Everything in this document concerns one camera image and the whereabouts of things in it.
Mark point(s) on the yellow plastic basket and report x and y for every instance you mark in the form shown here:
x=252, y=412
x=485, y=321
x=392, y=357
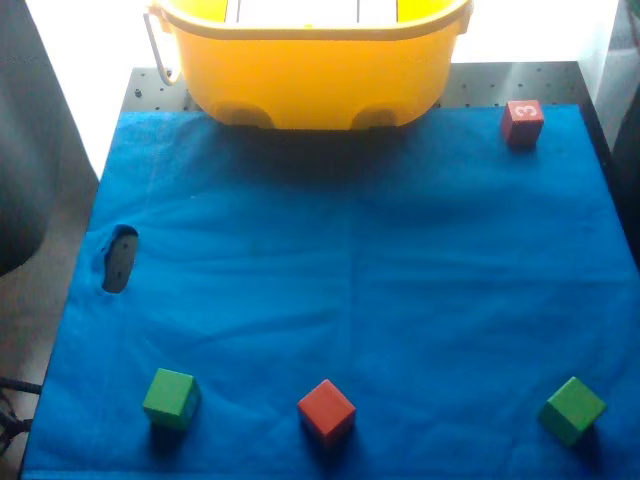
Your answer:
x=310, y=75

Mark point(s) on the blue cloth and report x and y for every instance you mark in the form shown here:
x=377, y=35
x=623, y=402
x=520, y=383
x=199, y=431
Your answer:
x=300, y=250

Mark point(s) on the plain red cube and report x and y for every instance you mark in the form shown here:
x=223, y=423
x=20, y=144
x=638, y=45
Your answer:
x=326, y=412

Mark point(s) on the green wooden cube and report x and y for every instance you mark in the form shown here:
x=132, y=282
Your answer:
x=170, y=399
x=572, y=410

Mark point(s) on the red cube with number three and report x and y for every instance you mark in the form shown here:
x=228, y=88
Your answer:
x=522, y=122

